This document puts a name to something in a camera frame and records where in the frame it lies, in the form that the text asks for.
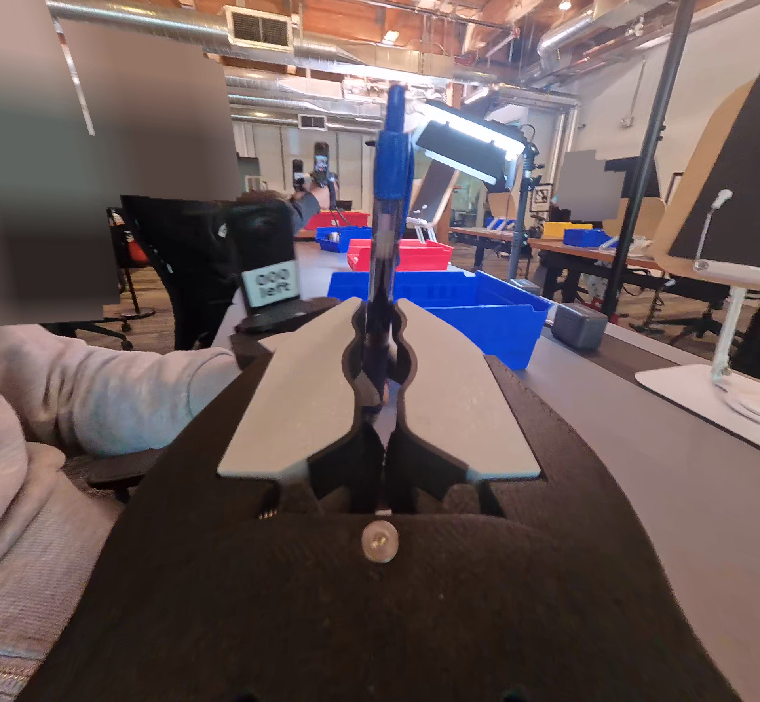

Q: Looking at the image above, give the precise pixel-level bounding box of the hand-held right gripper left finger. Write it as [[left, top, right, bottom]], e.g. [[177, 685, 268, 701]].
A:
[[217, 297, 385, 514]]

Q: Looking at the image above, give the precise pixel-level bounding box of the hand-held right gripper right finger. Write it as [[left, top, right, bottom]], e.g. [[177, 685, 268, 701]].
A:
[[386, 298, 542, 513]]

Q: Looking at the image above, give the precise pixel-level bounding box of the blue bin white tag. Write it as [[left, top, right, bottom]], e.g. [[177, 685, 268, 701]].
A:
[[328, 270, 554, 372]]

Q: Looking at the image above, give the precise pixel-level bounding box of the blue ballpoint pen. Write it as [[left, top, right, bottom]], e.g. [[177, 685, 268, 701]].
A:
[[363, 84, 418, 413]]

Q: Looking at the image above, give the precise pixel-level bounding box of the person's left forearm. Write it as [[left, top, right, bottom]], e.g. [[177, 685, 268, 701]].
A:
[[0, 322, 242, 457]]

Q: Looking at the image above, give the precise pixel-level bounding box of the red plastic bin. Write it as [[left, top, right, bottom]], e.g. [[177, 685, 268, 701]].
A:
[[304, 211, 371, 233], [346, 238, 456, 273]]

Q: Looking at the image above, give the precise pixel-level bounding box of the blue plastic bin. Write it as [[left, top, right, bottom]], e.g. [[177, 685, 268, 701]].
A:
[[316, 226, 375, 253]]

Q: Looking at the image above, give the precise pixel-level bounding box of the wooden office table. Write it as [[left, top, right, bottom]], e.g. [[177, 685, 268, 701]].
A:
[[449, 225, 519, 265], [527, 237, 669, 299]]

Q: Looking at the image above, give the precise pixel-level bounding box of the black board wooden edge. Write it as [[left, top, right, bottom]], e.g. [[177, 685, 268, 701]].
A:
[[408, 165, 462, 244], [644, 76, 760, 288]]

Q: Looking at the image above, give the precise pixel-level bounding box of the black light stand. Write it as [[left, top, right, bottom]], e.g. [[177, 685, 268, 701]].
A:
[[507, 141, 542, 283]]

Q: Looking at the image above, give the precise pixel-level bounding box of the white air vent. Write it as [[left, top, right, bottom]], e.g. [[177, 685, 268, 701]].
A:
[[224, 4, 296, 53]]

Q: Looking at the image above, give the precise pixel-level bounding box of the LED light panel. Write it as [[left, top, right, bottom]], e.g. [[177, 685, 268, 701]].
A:
[[410, 99, 527, 186]]

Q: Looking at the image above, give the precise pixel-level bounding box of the white-tipped thin rod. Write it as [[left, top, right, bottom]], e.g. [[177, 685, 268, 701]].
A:
[[693, 188, 735, 273]]

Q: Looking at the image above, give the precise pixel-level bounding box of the black round-base pole stand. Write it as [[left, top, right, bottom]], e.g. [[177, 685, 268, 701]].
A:
[[601, 0, 714, 318]]

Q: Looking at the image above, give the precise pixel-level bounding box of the silver ventilation duct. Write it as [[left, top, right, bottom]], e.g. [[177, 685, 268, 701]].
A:
[[536, 9, 596, 75]]

